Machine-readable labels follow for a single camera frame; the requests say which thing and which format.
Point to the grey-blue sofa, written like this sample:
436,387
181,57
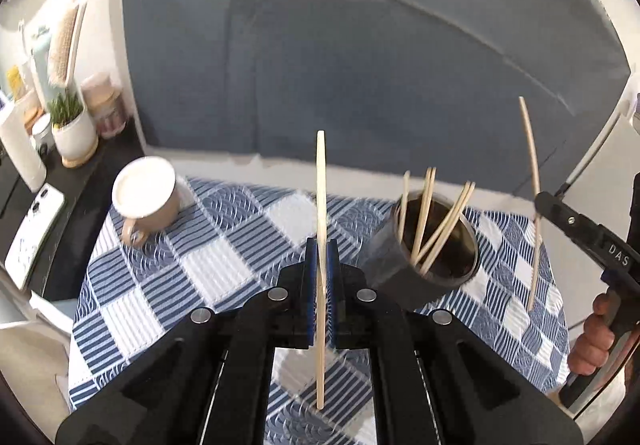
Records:
350,50

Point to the person's right hand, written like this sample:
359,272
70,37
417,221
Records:
592,345

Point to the potted plant in white pot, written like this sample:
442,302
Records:
75,140

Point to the beige ceramic cup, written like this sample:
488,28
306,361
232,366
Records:
142,185

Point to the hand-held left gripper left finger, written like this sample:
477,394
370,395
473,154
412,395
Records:
312,292

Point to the yellow bottle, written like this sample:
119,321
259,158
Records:
16,82

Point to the single wooden chopstick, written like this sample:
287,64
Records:
529,145
320,185

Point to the white flat device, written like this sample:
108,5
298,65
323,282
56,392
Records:
32,230

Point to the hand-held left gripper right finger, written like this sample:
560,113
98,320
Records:
334,295

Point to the blue white patterned tablecloth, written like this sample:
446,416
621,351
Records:
150,305

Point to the black side table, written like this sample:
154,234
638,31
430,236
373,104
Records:
85,185

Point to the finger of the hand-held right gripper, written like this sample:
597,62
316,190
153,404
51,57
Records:
565,217

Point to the group of wooden chopsticks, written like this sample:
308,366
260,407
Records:
424,207

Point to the black cylindrical utensil holder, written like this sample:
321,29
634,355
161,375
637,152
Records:
395,271

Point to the pale green bottle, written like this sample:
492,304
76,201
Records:
42,60

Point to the wooden hairbrush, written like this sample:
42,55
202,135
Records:
62,50

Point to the stacked pink jars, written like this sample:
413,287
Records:
105,105

